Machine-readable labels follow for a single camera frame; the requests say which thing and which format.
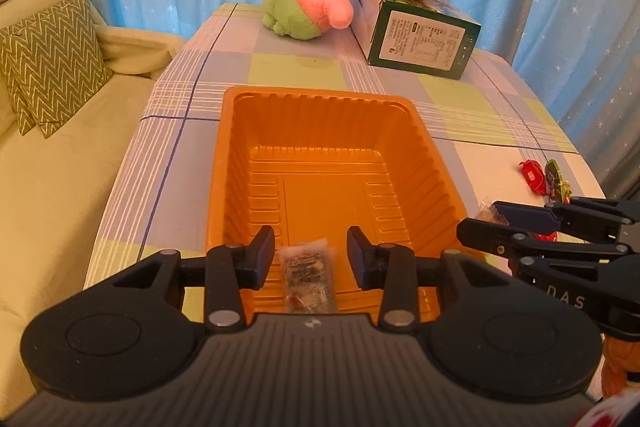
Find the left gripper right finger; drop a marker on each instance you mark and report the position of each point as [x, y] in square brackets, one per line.
[391, 268]

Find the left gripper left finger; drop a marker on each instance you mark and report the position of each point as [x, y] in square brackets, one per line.
[228, 270]

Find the green edged nut packet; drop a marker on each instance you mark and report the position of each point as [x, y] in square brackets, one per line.
[558, 188]

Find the clear dark printed snack pack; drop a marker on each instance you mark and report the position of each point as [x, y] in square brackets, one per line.
[308, 277]

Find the red snack packet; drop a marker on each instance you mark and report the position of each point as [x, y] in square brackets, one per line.
[534, 176]

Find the orange plastic tray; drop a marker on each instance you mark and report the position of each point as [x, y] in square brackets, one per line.
[311, 164]

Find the clear brown candy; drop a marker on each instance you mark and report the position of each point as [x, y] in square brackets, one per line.
[489, 213]

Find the person right hand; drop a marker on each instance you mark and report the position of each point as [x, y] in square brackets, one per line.
[621, 366]

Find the plaid tablecloth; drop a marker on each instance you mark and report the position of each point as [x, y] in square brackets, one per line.
[483, 125]

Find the cream sofa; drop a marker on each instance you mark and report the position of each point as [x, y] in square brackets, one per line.
[54, 190]

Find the green white carton box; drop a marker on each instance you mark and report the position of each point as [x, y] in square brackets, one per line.
[430, 37]

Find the green chevron cushion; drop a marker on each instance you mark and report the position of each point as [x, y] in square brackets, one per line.
[52, 64]

